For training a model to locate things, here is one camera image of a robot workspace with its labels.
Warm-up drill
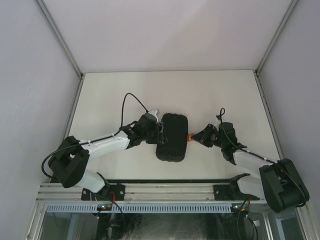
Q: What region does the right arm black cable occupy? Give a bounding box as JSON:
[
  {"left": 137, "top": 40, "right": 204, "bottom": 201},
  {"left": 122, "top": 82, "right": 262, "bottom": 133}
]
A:
[{"left": 215, "top": 107, "right": 310, "bottom": 233}]

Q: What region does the black plastic tool case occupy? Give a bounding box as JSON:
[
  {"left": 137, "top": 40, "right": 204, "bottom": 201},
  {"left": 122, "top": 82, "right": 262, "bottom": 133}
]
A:
[{"left": 155, "top": 113, "right": 189, "bottom": 163}]

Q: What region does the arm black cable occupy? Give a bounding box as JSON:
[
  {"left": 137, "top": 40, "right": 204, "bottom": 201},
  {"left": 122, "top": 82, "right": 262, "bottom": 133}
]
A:
[
  {"left": 41, "top": 92, "right": 150, "bottom": 180},
  {"left": 215, "top": 107, "right": 310, "bottom": 233}
]

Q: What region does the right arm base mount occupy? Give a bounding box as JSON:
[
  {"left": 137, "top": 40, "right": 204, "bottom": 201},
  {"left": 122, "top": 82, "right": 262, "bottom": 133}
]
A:
[{"left": 213, "top": 173, "right": 260, "bottom": 201}]

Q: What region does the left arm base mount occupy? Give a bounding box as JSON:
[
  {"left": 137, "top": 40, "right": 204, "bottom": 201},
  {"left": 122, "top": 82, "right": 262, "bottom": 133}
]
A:
[{"left": 81, "top": 183, "right": 126, "bottom": 202}]

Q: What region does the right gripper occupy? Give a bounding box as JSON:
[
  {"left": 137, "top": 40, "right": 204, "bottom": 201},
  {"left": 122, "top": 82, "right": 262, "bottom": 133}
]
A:
[{"left": 190, "top": 123, "right": 225, "bottom": 149}]

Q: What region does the aluminium frame rail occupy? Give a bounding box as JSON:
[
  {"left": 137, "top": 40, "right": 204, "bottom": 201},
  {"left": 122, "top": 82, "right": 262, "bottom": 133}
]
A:
[{"left": 36, "top": 182, "right": 228, "bottom": 203}]

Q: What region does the grey slotted cable duct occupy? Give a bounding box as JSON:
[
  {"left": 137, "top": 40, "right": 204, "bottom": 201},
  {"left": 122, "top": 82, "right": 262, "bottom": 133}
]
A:
[{"left": 46, "top": 202, "right": 233, "bottom": 214}]

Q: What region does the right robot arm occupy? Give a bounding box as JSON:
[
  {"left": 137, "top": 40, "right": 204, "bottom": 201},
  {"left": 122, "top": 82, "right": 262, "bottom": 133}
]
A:
[{"left": 190, "top": 122, "right": 310, "bottom": 213}]

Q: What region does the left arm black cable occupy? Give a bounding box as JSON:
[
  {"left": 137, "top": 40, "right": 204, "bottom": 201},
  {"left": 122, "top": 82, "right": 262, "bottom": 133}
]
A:
[{"left": 41, "top": 92, "right": 150, "bottom": 180}]

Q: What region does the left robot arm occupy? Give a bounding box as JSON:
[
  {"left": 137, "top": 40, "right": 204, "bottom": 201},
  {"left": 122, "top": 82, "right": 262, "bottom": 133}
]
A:
[{"left": 44, "top": 109, "right": 167, "bottom": 200}]

